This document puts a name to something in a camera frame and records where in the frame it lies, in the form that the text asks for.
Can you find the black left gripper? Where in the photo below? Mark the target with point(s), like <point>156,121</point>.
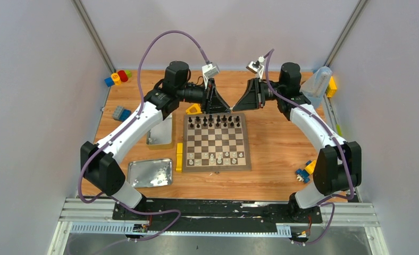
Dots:
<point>211,96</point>

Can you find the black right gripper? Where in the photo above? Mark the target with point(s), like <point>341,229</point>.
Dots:
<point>254,97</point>

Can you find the yellow triangle frame block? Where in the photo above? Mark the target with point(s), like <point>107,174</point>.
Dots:
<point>194,109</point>

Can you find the wooden chess board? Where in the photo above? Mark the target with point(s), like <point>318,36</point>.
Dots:
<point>214,141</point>

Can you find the small yellow rectangular block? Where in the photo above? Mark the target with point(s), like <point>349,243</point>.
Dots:
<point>179,149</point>

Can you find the yellow arch block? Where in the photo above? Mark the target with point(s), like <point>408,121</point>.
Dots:
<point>179,163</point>

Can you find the gold tin with white pieces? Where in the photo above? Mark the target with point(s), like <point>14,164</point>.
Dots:
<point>162,135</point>

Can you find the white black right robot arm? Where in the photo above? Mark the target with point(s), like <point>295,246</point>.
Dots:
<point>339,162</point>

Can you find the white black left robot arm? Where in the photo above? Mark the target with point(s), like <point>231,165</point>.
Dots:
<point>100,162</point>

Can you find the black chess pieces row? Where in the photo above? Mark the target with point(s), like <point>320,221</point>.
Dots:
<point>213,121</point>

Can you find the clear blue plastic container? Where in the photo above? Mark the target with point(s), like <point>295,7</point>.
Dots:
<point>315,87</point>

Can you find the yellow blue toy car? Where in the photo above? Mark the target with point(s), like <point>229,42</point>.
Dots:
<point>303,175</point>

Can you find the silver tin lid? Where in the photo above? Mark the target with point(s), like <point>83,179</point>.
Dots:
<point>150,173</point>

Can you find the blue lego brick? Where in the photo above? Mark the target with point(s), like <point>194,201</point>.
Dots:
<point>124,115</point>

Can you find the gray lego brick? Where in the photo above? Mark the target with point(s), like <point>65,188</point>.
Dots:
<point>118,113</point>

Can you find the red cylinder block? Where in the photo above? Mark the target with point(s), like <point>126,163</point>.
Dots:
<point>123,76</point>

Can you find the yellow cylinder block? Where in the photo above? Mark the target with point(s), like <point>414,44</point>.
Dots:
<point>116,79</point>

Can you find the blue cube block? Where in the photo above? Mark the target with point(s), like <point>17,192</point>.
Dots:
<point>109,82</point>

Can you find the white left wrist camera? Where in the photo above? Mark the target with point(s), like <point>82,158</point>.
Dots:
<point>209,71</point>

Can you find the yellow block at right wall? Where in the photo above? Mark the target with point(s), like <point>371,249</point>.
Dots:
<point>332,88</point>

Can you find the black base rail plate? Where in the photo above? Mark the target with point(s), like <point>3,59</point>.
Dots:
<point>223,216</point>

